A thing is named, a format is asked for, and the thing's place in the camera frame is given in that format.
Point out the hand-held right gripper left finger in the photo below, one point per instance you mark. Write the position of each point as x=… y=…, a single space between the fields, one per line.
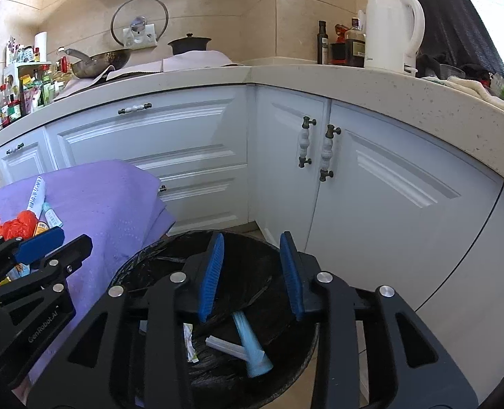
x=211 y=281

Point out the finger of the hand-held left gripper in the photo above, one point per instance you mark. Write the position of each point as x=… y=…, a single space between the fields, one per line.
x=52 y=268
x=39 y=243

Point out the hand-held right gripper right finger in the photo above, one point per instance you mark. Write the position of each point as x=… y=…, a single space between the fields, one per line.
x=292 y=283

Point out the orange plastic bag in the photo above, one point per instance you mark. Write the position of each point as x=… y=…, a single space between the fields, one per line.
x=18 y=226

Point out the printed white wrapper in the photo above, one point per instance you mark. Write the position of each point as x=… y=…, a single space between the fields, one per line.
x=20 y=271

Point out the black trash bin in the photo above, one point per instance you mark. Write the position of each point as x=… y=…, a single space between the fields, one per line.
x=252 y=272

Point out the small teal tube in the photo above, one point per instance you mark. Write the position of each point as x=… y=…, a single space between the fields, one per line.
x=52 y=217

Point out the long white tube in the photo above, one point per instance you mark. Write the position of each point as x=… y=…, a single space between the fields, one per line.
x=37 y=196

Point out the white paper strip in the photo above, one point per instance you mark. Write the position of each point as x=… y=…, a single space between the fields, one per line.
x=222 y=344

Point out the crumpled white wrapper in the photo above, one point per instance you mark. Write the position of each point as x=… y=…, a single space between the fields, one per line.
x=189 y=345

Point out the light blue tube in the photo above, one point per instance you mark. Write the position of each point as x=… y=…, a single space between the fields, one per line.
x=248 y=345

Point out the purple tablecloth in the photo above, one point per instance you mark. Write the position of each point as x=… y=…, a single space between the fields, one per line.
x=107 y=204

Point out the white kitchen cabinet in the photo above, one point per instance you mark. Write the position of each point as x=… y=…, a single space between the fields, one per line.
x=184 y=136

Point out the group of condiment bottles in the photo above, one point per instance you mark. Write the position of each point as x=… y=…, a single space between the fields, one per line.
x=30 y=89

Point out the steel wok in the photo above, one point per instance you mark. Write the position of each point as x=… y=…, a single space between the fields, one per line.
x=103 y=61

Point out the paper towel roll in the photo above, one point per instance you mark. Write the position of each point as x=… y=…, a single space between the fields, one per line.
x=41 y=47

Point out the pale lilac cloth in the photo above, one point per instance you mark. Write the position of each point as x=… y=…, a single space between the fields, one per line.
x=192 y=61

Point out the white lid holder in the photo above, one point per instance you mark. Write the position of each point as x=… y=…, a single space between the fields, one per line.
x=146 y=39

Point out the dark jar red label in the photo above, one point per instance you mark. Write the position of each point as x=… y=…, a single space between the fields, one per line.
x=338 y=53

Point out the black pot with lid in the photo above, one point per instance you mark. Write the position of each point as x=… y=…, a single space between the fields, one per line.
x=190 y=44

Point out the dark olive oil bottle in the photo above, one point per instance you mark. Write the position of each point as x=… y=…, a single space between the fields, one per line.
x=322 y=44

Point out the brown sauce bottle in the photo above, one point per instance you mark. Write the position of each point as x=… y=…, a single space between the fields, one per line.
x=355 y=49

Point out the glass pot lid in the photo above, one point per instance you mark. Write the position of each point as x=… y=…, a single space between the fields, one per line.
x=124 y=10

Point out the black cloth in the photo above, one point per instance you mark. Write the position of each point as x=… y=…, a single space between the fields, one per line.
x=428 y=66

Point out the beige towel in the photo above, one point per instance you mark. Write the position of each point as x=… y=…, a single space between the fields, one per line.
x=469 y=89

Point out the glass bowl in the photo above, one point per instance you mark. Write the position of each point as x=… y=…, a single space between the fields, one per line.
x=452 y=72

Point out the white electric kettle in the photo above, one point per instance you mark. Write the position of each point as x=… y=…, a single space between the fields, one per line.
x=388 y=30

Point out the white plastic bottle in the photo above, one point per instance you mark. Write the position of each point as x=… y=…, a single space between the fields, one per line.
x=361 y=19

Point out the green packet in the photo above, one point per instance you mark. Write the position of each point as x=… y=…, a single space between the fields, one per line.
x=503 y=87

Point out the dark curtain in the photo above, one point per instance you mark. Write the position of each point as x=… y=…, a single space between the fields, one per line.
x=448 y=17

